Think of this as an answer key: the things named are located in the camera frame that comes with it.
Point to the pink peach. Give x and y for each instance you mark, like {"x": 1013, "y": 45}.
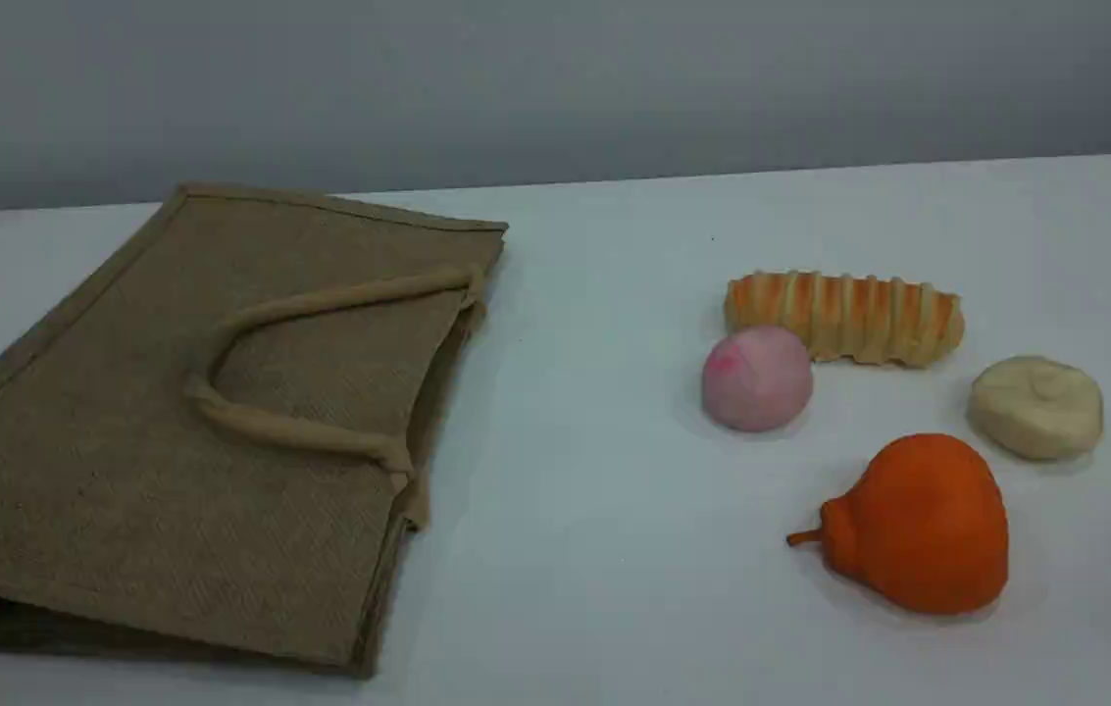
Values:
{"x": 757, "y": 380}

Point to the brown jute tote bag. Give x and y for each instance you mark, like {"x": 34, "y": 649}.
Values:
{"x": 153, "y": 461}

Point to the striped long bread roll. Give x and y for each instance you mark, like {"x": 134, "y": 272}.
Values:
{"x": 849, "y": 316}

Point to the orange pear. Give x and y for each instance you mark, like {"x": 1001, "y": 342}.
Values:
{"x": 923, "y": 525}

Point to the cream round bun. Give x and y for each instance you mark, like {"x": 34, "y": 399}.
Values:
{"x": 1035, "y": 407}

